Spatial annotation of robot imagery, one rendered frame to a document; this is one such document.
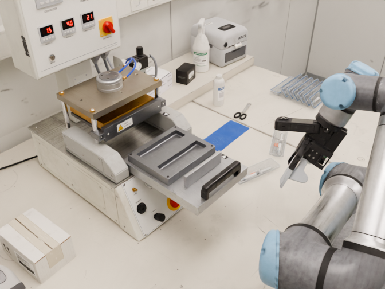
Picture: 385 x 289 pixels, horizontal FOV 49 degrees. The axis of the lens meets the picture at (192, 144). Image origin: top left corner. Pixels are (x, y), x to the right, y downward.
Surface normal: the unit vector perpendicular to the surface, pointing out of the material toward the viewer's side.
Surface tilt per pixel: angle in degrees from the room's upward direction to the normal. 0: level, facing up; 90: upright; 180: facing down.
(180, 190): 0
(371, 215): 45
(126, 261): 0
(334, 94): 71
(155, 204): 65
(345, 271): 33
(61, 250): 88
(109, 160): 40
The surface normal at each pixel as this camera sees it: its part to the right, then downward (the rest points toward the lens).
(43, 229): -0.02, -0.79
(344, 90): -0.57, 0.18
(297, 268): -0.48, -0.28
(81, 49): 0.75, 0.39
